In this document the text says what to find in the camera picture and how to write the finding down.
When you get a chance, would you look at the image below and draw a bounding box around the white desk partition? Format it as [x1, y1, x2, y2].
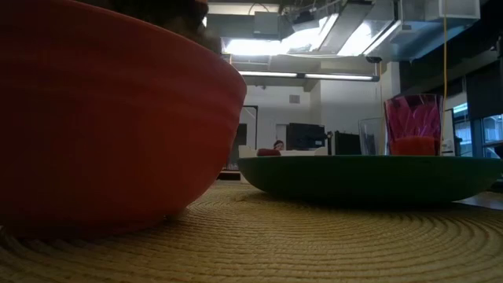
[238, 145, 329, 157]

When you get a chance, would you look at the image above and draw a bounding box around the black computer monitor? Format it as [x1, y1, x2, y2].
[285, 122, 327, 152]
[333, 130, 362, 156]

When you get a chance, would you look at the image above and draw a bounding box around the long ceiling strip light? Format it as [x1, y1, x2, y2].
[237, 70, 380, 83]

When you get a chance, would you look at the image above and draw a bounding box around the bright ceiling light panel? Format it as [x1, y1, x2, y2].
[222, 13, 402, 57]

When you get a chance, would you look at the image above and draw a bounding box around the round woven placemat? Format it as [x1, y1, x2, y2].
[0, 180, 503, 283]

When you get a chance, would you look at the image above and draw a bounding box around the clear drinking glass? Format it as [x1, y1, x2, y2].
[358, 116, 390, 156]

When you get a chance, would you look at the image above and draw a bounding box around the green plate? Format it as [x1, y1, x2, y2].
[237, 155, 503, 205]

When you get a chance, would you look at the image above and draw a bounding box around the red bowl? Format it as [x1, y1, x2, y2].
[0, 0, 248, 239]

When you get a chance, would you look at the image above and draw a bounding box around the pink faceted tumbler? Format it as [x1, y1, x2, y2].
[384, 93, 445, 156]

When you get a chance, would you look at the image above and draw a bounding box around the silver ventilation duct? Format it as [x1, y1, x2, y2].
[365, 0, 483, 62]

